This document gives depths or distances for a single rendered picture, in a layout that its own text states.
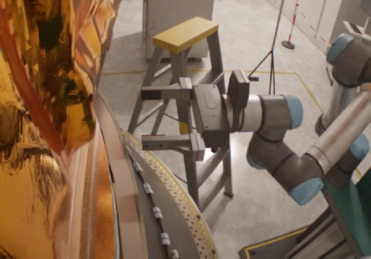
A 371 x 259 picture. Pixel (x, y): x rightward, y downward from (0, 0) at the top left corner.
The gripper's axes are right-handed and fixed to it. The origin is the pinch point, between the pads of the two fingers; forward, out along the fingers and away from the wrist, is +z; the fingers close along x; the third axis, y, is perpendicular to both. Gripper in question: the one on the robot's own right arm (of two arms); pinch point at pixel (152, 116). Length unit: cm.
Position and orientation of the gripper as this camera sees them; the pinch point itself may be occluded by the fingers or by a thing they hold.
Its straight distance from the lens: 52.5
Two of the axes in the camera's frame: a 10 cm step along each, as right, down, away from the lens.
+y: -0.6, 7.5, 6.6
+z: -9.9, 0.2, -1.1
